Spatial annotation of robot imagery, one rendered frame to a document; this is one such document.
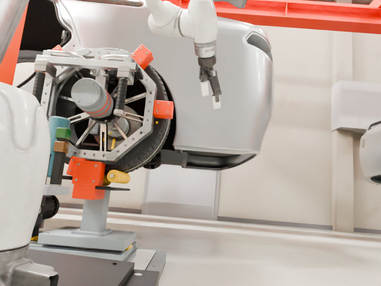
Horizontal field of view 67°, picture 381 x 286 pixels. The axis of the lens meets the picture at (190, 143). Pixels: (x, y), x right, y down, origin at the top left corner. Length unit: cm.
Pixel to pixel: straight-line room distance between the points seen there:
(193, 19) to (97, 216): 102
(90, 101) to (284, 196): 470
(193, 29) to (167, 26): 11
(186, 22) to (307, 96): 506
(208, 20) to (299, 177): 481
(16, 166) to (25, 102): 9
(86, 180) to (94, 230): 29
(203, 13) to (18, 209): 89
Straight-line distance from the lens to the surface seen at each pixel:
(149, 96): 141
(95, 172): 139
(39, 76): 134
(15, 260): 46
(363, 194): 622
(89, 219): 156
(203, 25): 113
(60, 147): 113
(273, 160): 558
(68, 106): 175
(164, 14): 117
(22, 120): 44
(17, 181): 43
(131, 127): 197
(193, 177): 526
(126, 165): 145
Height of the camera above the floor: 47
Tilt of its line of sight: 9 degrees up
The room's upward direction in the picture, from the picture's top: 5 degrees clockwise
